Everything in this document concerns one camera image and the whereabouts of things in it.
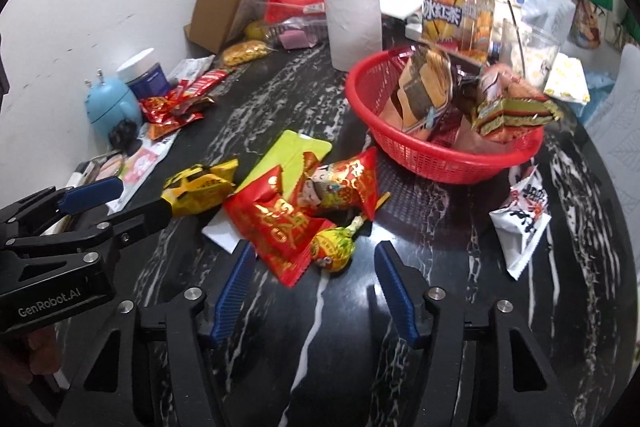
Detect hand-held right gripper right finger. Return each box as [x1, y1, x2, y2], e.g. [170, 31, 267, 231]
[374, 241, 583, 427]

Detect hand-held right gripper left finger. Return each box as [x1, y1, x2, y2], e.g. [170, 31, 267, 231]
[55, 239, 258, 427]

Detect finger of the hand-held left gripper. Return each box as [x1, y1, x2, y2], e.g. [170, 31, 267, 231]
[10, 198, 173, 258]
[0, 178, 124, 239]

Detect yellow black snack packet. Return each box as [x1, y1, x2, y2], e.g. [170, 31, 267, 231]
[161, 158, 240, 218]

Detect yellow lollipop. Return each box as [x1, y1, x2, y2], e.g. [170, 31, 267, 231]
[309, 214, 368, 272]

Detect red gold snack packet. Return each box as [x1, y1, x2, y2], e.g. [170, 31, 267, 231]
[222, 167, 337, 289]

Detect red figure print packet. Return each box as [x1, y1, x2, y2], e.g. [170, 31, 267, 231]
[297, 146, 391, 222]

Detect red plastic basket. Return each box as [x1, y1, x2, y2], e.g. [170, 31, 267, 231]
[345, 46, 546, 185]

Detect white red snack packet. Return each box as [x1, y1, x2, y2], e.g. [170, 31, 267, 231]
[489, 167, 552, 280]

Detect lime green pouch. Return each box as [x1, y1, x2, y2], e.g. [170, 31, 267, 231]
[235, 130, 333, 208]

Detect beige brown snack packet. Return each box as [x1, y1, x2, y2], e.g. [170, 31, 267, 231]
[382, 44, 453, 140]

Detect brown nut snack packet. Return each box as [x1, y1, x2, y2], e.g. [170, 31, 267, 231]
[470, 62, 563, 142]

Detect large dark red packet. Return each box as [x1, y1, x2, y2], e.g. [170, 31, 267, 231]
[440, 54, 493, 142]

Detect person's left hand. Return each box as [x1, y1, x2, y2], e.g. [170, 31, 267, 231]
[0, 323, 63, 403]

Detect white power bank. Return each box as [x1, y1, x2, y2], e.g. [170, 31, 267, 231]
[65, 162, 101, 192]

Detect pink round compact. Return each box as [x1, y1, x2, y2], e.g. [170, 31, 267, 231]
[92, 152, 128, 180]

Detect pink white flat packet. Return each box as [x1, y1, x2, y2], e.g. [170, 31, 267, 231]
[107, 134, 173, 212]

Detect white flat paper card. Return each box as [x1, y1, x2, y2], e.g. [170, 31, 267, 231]
[201, 209, 246, 255]

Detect black hair clip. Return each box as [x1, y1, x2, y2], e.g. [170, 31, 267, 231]
[109, 119, 142, 152]

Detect blue round humidifier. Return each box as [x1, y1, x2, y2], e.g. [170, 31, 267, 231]
[84, 69, 143, 142]

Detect orange brown small packet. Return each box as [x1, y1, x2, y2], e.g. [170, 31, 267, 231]
[147, 112, 206, 142]

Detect small red gold packet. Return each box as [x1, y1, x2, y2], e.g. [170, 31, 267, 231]
[139, 94, 176, 124]

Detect dark brown small packet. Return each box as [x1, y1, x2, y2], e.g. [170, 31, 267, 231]
[172, 94, 216, 115]

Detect dark blue white-lid jar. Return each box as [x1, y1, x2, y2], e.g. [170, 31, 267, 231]
[116, 48, 172, 100]

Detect long red strip packet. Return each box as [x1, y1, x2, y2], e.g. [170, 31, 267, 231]
[177, 67, 236, 100]

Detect white crumpled packet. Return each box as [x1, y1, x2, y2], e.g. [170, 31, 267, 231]
[170, 54, 216, 85]

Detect yellow corn snack bag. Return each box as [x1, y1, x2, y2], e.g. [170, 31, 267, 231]
[220, 39, 275, 66]

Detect pink paper piece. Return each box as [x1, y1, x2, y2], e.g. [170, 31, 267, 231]
[280, 29, 313, 52]

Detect clear plastic container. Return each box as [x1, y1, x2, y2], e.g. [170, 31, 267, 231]
[255, 0, 331, 50]

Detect white toilet paper roll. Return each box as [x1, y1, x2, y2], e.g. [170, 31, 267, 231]
[322, 0, 383, 72]

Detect large grey leaf cushion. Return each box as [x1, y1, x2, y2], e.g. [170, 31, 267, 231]
[582, 42, 640, 218]

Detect smiley print paper bag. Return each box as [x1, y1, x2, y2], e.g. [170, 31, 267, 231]
[542, 53, 591, 105]

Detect clear drinking glass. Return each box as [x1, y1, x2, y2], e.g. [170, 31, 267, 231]
[500, 19, 561, 90]

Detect metal spoon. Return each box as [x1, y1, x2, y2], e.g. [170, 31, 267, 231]
[505, 2, 528, 72]

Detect iced tea bottle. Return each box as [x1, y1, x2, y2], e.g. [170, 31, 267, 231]
[421, 0, 496, 65]

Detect blue cloth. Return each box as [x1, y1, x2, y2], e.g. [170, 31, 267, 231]
[575, 69, 618, 108]

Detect cartoon print bag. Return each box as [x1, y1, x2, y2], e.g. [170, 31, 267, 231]
[570, 0, 608, 50]

